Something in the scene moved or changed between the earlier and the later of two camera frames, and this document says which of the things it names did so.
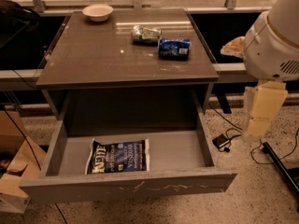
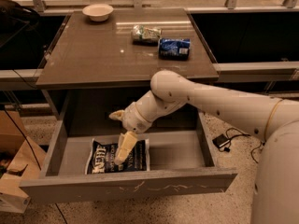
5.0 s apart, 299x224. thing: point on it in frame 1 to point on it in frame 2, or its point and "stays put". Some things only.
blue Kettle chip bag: [115, 158] stays put
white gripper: [270, 52] to [133, 118]
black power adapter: [220, 141] stays put
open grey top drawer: [182, 162] stays put
